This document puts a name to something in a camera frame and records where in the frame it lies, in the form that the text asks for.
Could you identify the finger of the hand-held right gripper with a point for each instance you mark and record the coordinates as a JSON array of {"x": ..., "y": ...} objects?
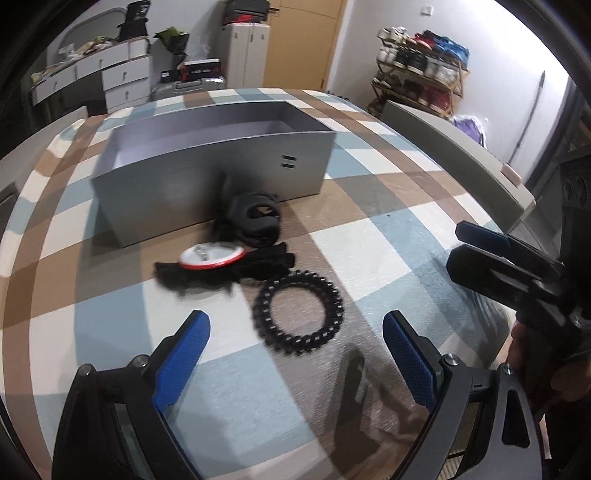
[
  {"x": 485, "y": 272},
  {"x": 485, "y": 237}
]

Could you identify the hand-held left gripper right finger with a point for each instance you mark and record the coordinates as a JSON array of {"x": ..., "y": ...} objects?
[{"x": 411, "y": 360}]

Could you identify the black wrapped flower bouquet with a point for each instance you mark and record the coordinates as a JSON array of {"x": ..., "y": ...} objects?
[{"x": 173, "y": 39}]

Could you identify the white upright suitcase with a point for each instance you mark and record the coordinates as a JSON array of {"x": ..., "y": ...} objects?
[{"x": 244, "y": 55}]

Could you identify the bamboo shoe rack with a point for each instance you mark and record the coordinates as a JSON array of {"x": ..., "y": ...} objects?
[{"x": 415, "y": 94}]

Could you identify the silver suitcase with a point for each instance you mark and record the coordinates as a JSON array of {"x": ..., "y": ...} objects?
[{"x": 189, "y": 87}]

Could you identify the person's right hand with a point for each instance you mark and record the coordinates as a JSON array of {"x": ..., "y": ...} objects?
[{"x": 518, "y": 345}]

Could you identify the arched mirror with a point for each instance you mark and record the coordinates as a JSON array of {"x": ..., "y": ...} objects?
[{"x": 92, "y": 25}]

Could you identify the silver cardboard box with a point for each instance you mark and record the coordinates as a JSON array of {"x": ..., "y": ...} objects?
[{"x": 184, "y": 184}]

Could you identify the small black box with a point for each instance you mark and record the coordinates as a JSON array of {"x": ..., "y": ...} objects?
[{"x": 168, "y": 76}]

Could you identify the white red-rimmed round disc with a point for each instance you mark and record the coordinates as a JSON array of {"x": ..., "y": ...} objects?
[{"x": 207, "y": 258}]

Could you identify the black knotted hair band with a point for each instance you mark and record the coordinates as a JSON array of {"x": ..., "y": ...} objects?
[{"x": 272, "y": 261}]

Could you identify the wooden shoe rack with shoes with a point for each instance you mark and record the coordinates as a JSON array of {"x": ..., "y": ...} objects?
[{"x": 425, "y": 50}]

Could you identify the white dressing table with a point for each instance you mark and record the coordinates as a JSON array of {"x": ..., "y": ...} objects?
[{"x": 120, "y": 76}]

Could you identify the black fabric hair accessory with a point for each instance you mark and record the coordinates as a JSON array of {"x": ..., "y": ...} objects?
[{"x": 175, "y": 279}]

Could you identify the black printed box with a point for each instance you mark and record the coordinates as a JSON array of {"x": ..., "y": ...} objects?
[{"x": 137, "y": 11}]

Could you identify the wooden door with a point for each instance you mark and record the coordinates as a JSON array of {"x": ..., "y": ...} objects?
[{"x": 314, "y": 41}]

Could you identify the purple cloth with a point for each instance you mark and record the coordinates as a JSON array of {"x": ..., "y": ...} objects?
[{"x": 471, "y": 129}]

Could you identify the black and red shoe box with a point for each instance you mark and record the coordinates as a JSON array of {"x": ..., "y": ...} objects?
[{"x": 242, "y": 18}]

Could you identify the black box with red stripe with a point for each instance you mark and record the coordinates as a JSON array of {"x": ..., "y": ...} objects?
[{"x": 201, "y": 70}]

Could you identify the black bag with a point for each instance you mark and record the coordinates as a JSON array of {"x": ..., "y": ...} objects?
[{"x": 131, "y": 30}]

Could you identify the grey pole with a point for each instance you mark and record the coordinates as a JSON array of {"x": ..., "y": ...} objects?
[{"x": 531, "y": 115}]

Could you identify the clutter of small toiletries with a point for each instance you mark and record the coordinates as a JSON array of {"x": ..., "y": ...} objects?
[{"x": 83, "y": 50}]

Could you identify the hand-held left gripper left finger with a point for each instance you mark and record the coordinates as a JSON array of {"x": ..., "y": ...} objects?
[{"x": 182, "y": 360}]

